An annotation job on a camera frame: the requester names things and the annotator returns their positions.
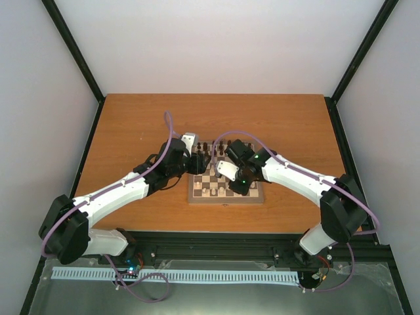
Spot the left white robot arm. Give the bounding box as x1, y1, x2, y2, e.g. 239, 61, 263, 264
39, 134, 211, 264

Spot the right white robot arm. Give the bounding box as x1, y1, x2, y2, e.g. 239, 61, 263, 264
215, 139, 368, 263

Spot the dark chess pieces row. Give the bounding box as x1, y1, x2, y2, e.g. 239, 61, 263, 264
192, 139, 231, 158

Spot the wooden chess board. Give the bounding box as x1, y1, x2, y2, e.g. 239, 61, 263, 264
188, 139, 264, 205

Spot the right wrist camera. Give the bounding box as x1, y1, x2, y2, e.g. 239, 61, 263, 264
215, 161, 239, 181

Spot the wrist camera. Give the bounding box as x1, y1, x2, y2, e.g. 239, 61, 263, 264
180, 133, 199, 154
215, 161, 239, 181

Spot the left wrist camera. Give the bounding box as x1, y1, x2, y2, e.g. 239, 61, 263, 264
180, 133, 199, 154

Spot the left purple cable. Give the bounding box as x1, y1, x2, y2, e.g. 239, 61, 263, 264
41, 110, 184, 301

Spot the purple cable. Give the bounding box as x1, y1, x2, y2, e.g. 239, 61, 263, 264
41, 110, 184, 301
211, 130, 382, 293

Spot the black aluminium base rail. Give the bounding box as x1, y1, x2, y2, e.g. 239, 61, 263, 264
42, 231, 391, 266

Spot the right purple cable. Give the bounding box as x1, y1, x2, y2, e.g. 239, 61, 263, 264
211, 130, 382, 293

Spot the light blue cable duct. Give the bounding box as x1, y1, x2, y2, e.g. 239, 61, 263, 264
51, 266, 299, 286

